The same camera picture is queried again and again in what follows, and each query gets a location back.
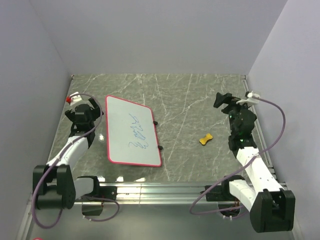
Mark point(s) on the yellow bone shaped eraser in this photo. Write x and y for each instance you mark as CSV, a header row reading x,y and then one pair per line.
x,y
204,140

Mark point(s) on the right side aluminium rail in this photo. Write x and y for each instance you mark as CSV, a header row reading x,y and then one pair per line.
x,y
258,136

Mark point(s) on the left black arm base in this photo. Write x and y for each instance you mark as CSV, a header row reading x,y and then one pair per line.
x,y
104,192

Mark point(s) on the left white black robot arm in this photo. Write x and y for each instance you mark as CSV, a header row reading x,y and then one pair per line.
x,y
53,186

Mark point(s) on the aluminium mounting rail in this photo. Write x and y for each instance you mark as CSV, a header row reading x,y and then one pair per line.
x,y
173,193

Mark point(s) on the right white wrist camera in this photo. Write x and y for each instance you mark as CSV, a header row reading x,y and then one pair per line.
x,y
251,98

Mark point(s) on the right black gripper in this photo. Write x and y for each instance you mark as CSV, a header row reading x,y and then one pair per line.
x,y
227,98

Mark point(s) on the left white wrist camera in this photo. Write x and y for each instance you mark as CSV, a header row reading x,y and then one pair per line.
x,y
74,98

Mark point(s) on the whiteboard wire stand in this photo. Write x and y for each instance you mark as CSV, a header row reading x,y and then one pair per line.
x,y
157,135

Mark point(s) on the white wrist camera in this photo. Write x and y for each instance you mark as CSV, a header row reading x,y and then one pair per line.
x,y
251,98
74,98

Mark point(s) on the pink framed whiteboard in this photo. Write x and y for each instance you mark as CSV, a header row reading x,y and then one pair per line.
x,y
131,135

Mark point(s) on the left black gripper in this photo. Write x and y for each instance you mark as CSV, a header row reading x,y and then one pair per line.
x,y
96,112

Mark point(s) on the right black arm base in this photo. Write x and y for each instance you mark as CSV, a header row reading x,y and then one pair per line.
x,y
221,193

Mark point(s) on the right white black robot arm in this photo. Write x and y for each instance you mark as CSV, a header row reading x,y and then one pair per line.
x,y
271,207

